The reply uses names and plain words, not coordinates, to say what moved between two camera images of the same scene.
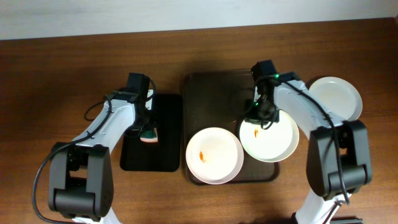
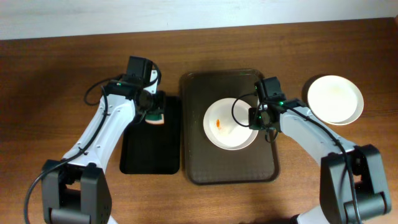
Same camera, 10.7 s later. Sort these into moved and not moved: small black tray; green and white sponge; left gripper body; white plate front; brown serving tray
Moved: left gripper body; green and white sponge; white plate front
Not moved: small black tray; brown serving tray
